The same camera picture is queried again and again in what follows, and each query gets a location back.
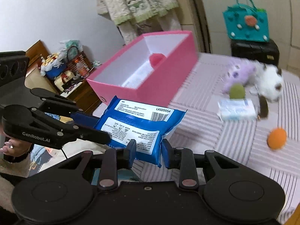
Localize teal felt tote bag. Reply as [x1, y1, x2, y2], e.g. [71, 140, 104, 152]
[223, 0, 269, 42]

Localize wooden side cabinet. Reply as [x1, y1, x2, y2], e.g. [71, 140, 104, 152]
[25, 40, 101, 114]

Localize striped tablecloth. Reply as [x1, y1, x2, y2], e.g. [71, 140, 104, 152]
[133, 53, 299, 224]

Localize pink cardboard box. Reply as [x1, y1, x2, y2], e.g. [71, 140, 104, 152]
[87, 31, 198, 107]

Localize purple plush toy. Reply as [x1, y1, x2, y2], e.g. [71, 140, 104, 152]
[222, 57, 256, 93]

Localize beige wardrobe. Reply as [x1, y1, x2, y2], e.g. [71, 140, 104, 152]
[176, 0, 299, 74]

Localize blue wet wipes pack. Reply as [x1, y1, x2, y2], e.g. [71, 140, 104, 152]
[94, 97, 186, 168]

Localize black suitcase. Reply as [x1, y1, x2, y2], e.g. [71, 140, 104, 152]
[230, 39, 280, 66]

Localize green soft ball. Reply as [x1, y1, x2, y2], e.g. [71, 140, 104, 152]
[229, 83, 246, 99]

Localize orange soft ball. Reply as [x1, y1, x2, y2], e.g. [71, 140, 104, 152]
[267, 128, 287, 150]

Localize white brown plush cat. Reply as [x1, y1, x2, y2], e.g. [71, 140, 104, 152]
[250, 61, 284, 119]

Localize pink fluffy pompom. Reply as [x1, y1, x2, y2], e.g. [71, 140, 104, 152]
[149, 53, 166, 69]

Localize white tissue pack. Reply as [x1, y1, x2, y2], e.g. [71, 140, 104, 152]
[217, 99, 257, 121]

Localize person left hand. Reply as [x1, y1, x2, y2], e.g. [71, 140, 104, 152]
[1, 138, 33, 163]

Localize cream knit cardigan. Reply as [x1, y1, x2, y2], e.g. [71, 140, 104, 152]
[104, 0, 182, 45]

